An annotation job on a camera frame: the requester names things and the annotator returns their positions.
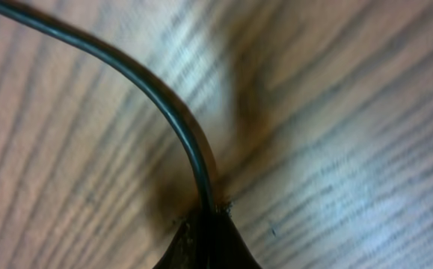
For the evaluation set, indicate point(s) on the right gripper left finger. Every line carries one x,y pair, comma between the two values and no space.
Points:
187,248

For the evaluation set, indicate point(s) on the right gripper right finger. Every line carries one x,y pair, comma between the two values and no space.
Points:
226,247

